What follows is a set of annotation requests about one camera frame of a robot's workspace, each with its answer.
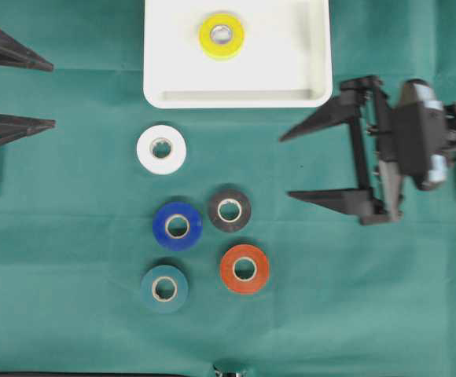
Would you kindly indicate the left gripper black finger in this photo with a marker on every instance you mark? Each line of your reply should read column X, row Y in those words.
column 14, row 54
column 14, row 127

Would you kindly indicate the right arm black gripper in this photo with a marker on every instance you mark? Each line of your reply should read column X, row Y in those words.
column 346, row 108

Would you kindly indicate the black tape roll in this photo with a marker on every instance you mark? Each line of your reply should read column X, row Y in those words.
column 229, row 210

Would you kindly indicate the yellow tape roll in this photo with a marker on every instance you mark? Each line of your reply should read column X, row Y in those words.
column 221, row 36

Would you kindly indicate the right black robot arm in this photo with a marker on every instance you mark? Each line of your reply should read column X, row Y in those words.
column 363, row 147

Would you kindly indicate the white plastic tray case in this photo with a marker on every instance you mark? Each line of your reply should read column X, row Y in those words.
column 285, row 60

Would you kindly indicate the orange tape roll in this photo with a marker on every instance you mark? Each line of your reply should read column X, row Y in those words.
column 244, row 269

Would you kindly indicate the white tape roll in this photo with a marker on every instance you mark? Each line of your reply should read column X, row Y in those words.
column 161, row 149

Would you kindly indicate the blue tape roll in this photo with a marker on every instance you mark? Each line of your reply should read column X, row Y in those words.
column 177, row 226

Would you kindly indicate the teal green tape roll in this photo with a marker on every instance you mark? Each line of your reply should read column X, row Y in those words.
column 164, row 289

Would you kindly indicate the green table cloth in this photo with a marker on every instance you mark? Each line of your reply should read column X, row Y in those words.
column 76, row 229

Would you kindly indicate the metal clamp at table edge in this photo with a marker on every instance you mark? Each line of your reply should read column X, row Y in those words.
column 229, row 371

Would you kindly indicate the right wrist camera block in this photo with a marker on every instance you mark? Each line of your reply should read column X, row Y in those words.
column 420, row 132

